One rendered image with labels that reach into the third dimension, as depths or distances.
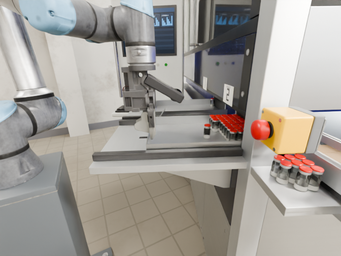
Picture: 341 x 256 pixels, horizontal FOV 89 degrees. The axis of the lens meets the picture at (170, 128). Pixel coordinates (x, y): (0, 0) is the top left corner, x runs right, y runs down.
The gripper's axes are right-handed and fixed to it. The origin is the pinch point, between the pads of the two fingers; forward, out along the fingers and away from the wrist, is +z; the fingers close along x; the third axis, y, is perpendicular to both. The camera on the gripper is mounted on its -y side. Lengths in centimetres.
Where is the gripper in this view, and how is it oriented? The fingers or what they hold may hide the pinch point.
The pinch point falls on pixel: (154, 135)
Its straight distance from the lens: 52.9
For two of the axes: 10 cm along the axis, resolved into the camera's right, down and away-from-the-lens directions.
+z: 0.2, 9.4, 3.5
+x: 0.3, 3.5, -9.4
